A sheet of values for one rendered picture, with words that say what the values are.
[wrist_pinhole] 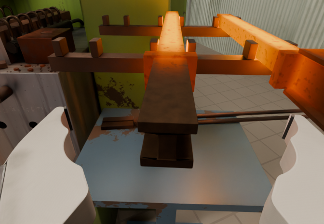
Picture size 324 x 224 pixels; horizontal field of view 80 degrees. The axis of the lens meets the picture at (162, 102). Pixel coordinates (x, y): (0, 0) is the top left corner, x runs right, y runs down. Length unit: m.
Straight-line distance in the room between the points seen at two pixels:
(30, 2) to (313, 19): 2.36
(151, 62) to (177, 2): 0.90
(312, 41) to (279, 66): 2.35
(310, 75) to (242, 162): 0.30
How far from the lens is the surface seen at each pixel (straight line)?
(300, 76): 0.22
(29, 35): 0.60
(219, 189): 0.42
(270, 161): 1.67
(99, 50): 0.26
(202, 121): 0.54
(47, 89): 0.54
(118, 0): 0.63
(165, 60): 0.16
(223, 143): 0.51
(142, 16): 0.63
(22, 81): 0.56
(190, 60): 0.17
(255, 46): 0.27
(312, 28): 2.56
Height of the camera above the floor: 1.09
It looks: 31 degrees down
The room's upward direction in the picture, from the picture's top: straight up
